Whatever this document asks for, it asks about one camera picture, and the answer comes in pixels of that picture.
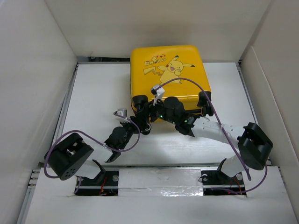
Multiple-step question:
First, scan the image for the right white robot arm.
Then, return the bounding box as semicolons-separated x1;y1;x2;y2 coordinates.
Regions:
149;97;273;183

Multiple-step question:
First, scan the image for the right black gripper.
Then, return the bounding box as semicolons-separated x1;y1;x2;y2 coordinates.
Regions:
135;96;177;125

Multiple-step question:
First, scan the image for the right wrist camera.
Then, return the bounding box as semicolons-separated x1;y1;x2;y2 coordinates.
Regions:
151;85;165;105

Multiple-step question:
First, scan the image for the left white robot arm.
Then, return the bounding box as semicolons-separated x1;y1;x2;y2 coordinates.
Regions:
43;110;151;185

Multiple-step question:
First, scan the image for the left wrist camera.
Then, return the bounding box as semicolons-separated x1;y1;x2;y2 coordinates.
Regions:
114;108;128;122

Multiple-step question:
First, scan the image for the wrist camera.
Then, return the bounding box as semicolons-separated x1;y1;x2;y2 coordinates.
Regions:
114;108;128;122
151;85;165;105

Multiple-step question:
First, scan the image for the yellow cartoon suitcase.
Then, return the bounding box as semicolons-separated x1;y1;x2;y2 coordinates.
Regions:
130;45;214;117

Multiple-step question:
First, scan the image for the white foam cover panel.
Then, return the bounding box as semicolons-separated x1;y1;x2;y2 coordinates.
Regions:
118;168;203;197

